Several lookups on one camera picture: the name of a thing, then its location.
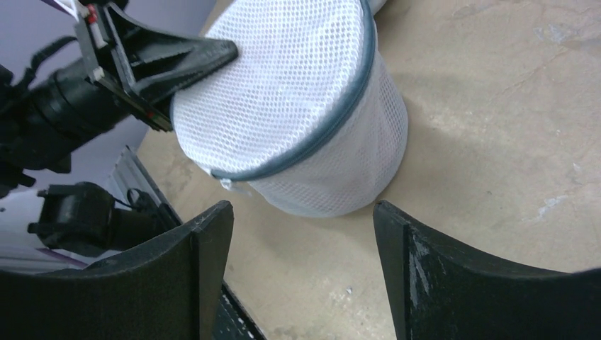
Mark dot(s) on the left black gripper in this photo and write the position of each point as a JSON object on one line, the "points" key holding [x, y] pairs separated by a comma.
{"points": [[142, 66]]}

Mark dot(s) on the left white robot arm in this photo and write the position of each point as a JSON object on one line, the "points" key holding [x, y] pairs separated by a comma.
{"points": [[81, 86]]}

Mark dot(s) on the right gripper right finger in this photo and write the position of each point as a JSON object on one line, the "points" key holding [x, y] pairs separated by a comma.
{"points": [[441, 288]]}

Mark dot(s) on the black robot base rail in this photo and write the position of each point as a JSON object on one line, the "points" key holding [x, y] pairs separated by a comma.
{"points": [[73, 226]]}

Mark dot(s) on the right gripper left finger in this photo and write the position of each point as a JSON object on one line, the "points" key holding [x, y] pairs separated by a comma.
{"points": [[166, 288]]}

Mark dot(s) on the blue-trimmed white mesh laundry bag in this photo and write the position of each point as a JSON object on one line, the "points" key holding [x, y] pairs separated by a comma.
{"points": [[307, 115]]}

